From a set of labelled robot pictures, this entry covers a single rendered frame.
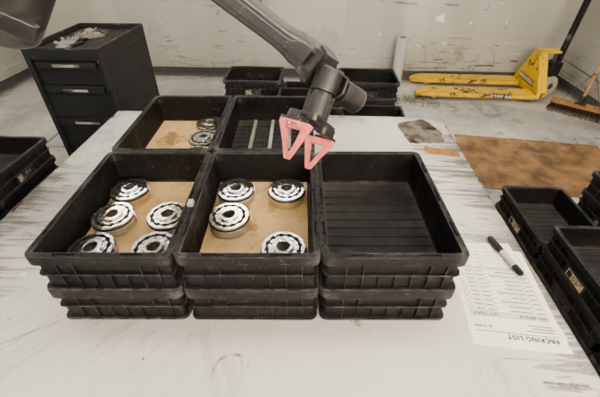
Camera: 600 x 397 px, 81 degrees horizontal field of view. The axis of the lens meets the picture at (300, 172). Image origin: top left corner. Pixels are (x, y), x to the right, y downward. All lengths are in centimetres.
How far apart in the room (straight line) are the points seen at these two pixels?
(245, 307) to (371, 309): 29
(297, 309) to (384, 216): 33
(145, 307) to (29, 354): 26
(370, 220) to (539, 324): 45
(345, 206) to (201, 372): 52
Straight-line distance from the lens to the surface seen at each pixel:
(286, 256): 72
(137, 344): 95
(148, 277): 85
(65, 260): 86
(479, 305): 103
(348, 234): 91
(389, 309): 90
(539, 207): 221
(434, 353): 92
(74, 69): 250
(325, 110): 72
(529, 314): 107
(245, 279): 80
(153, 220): 97
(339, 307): 86
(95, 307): 98
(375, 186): 108
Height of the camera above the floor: 147
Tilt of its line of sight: 36 degrees down
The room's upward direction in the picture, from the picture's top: straight up
